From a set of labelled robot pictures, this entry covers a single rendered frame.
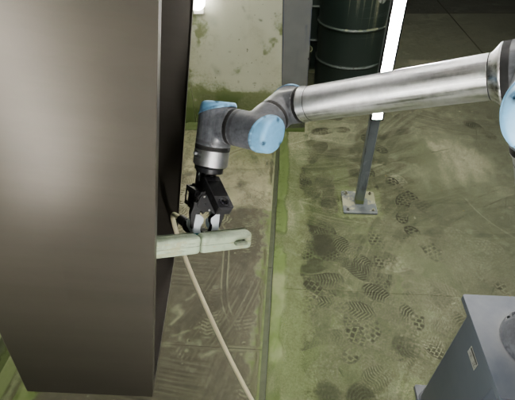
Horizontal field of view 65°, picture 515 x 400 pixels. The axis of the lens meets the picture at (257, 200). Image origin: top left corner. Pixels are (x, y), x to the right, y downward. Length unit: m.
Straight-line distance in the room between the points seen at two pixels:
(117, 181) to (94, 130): 0.09
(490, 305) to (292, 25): 2.03
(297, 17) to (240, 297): 1.75
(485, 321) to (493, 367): 0.14
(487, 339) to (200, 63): 2.36
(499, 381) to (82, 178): 1.09
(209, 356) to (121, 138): 1.36
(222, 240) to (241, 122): 0.31
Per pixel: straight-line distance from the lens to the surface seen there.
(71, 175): 0.69
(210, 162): 1.01
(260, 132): 0.92
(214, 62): 2.93
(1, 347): 2.07
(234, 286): 2.03
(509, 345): 1.31
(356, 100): 0.92
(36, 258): 0.87
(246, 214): 2.36
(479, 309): 1.38
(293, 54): 2.86
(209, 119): 1.00
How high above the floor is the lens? 1.68
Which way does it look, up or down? 42 degrees down
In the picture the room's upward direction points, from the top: 2 degrees counter-clockwise
